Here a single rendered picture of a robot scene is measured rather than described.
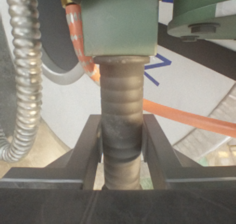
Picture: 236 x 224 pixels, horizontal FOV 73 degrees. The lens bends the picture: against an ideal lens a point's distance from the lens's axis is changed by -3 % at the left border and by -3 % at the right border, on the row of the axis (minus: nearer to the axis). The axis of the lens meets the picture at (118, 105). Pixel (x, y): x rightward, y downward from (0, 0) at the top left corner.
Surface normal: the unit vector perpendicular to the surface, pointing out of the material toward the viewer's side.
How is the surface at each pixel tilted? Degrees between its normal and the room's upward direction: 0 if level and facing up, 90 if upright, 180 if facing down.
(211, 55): 90
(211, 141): 91
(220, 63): 90
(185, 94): 90
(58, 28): 6
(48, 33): 1
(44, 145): 0
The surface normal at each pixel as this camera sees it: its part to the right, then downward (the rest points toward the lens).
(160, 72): -0.70, 0.29
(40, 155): 0.62, -0.22
